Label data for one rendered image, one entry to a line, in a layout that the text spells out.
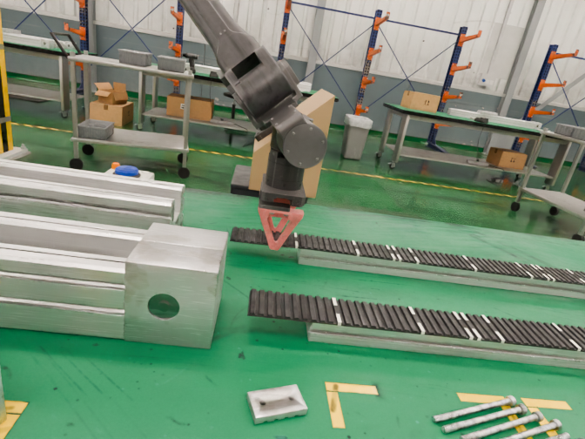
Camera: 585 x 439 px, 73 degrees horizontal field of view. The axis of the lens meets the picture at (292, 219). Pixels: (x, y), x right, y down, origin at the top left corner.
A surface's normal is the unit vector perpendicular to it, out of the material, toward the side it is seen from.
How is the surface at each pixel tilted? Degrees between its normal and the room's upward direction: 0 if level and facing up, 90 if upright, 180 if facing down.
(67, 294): 90
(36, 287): 90
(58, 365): 0
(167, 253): 0
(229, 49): 63
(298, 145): 90
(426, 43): 90
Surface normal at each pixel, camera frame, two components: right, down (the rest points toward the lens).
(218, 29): -0.20, -0.15
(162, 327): 0.05, 0.37
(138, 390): 0.16, -0.92
